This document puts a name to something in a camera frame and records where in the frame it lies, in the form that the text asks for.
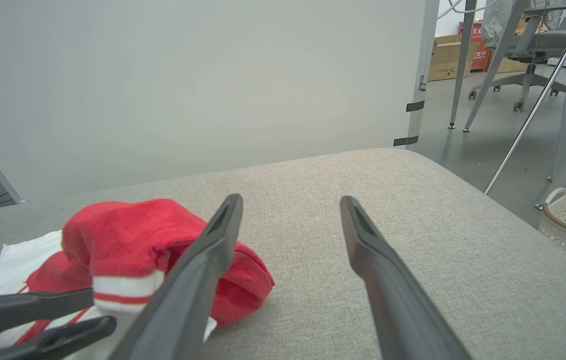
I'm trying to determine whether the small brown cardboard box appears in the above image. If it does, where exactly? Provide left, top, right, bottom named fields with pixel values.
left=495, top=57, right=531, bottom=74

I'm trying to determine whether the slanted grey table leg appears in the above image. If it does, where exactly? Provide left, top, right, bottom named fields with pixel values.
left=463, top=0, right=531, bottom=133

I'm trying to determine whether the grey office chair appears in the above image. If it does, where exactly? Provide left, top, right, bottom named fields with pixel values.
left=468, top=27, right=566, bottom=113

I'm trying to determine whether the metal post with black tape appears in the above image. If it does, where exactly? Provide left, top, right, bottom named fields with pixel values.
left=394, top=0, right=441, bottom=149

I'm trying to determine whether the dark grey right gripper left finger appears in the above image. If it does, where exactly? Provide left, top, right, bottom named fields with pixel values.
left=108, top=193, right=244, bottom=360

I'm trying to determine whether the thin shiny metal rod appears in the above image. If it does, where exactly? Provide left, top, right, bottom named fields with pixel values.
left=483, top=0, right=566, bottom=196

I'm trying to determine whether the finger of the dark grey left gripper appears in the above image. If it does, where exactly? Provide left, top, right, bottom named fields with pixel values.
left=0, top=316, right=117, bottom=360
left=0, top=287, right=95, bottom=344

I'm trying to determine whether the white partition panel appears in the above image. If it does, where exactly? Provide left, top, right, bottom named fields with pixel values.
left=0, top=0, right=438, bottom=203

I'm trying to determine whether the grey plastic cover sheet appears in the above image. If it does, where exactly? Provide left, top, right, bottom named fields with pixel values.
left=480, top=0, right=563, bottom=48

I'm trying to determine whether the red and white basketball jersey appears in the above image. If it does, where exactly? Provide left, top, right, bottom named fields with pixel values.
left=0, top=198, right=275, bottom=360

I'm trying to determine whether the red printed box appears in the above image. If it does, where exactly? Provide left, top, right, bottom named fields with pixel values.
left=459, top=21, right=491, bottom=72

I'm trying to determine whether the large brown cardboard box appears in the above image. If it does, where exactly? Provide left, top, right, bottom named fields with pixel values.
left=428, top=35, right=479, bottom=82

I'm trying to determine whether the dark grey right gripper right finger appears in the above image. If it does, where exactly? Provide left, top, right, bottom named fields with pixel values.
left=340, top=195, right=471, bottom=360

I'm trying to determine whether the straight grey table leg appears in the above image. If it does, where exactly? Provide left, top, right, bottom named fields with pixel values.
left=448, top=0, right=478, bottom=130

